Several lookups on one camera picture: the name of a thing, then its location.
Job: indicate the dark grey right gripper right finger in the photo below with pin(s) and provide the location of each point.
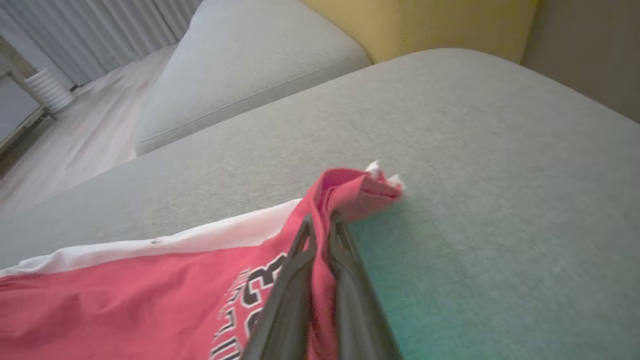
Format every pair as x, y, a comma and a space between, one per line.
357, 315

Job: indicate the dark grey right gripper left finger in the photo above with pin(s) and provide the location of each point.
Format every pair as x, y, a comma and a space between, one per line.
287, 310

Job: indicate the red and white jersey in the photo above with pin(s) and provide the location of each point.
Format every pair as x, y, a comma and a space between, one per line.
130, 300

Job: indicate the large grey sofa seat cushion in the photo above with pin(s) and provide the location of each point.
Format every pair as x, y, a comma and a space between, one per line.
475, 165

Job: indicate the white ribbed plant pot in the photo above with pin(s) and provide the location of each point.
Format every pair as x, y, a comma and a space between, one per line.
50, 90

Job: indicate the grey pleated curtain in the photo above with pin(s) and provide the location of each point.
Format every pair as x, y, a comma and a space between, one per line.
100, 30

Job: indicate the low TV cabinet mint drawers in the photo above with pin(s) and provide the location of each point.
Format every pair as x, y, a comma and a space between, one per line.
15, 105

